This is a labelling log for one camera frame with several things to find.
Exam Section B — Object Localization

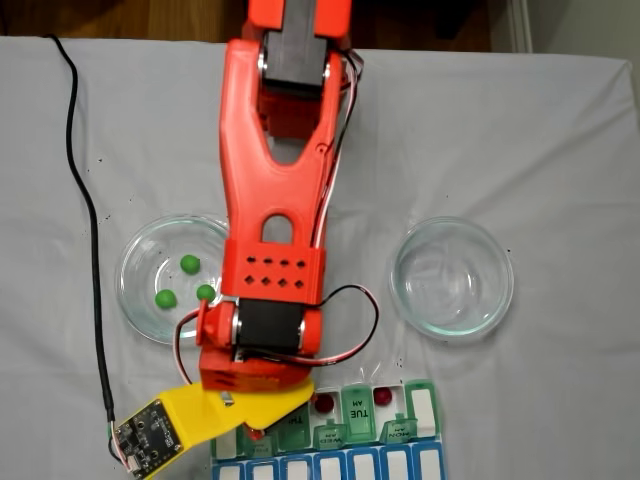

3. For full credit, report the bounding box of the white red servo wire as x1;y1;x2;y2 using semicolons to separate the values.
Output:
173;47;380;386

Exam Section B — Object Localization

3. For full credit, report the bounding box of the weekly pill organizer box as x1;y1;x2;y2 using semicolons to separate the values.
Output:
208;379;446;480

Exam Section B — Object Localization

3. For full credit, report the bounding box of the glass bowl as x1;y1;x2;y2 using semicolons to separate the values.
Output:
388;215;515;342
114;213;232;346

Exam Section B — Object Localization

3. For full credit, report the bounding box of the black camera cable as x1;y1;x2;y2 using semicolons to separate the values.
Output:
44;33;136;474

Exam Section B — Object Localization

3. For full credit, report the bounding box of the black circuit board camera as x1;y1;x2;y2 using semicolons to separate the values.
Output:
112;397;183;480

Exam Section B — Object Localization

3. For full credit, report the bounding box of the white tablecloth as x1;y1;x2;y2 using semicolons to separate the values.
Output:
0;34;634;480

